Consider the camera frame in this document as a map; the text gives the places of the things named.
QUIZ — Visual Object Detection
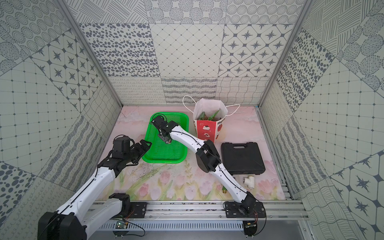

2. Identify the white red paper gift bag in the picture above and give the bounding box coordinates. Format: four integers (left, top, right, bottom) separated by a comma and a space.
182, 95, 241, 143

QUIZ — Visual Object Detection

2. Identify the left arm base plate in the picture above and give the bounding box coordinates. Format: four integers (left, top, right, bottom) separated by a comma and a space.
128, 202, 148, 219

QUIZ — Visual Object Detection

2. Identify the white pipe elbow fitting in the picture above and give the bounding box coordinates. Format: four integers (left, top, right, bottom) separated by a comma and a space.
243, 176, 255, 189

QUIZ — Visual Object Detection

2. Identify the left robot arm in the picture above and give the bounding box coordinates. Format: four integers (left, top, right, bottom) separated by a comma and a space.
38, 135, 152, 240

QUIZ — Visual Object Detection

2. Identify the green plastic basket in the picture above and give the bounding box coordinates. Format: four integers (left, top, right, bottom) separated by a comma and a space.
141, 112, 190, 164

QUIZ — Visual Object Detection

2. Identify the black round connector board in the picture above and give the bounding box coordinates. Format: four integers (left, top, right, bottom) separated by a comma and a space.
243, 221, 258, 237

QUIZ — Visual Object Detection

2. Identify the black plastic tool case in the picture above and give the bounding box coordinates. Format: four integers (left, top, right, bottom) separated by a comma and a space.
221, 142, 266, 175

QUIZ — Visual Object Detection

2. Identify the green red soup packet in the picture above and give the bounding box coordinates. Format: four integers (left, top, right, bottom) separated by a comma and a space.
197, 112, 208, 121

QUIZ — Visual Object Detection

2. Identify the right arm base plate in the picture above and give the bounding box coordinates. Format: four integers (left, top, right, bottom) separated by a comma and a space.
223, 201, 267, 218

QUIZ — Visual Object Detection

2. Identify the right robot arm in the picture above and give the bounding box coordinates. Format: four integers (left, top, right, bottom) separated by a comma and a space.
150, 115, 258, 214

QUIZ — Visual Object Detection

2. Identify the small green circuit board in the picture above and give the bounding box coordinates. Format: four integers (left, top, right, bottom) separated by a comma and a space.
115, 221, 128, 229

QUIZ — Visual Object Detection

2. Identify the aluminium mounting rail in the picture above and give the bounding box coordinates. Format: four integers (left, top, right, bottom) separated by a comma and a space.
59, 200, 310, 222

